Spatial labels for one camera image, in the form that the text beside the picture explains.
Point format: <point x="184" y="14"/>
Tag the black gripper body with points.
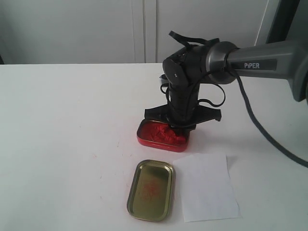
<point x="183" y="109"/>

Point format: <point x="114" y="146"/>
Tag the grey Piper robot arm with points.
<point x="220" y="62"/>

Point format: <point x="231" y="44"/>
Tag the red ink tin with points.
<point x="160" y="135"/>

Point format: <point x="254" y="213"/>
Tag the white paper sheet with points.
<point x="205" y="188"/>

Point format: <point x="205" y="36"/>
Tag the gold tin lid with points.
<point x="151" y="191"/>

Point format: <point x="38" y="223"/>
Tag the white cabinet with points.
<point x="123" y="31"/>

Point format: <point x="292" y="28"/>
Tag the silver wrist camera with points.
<point x="163" y="80"/>

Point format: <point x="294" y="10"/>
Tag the dark door frame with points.
<point x="282" y="20"/>

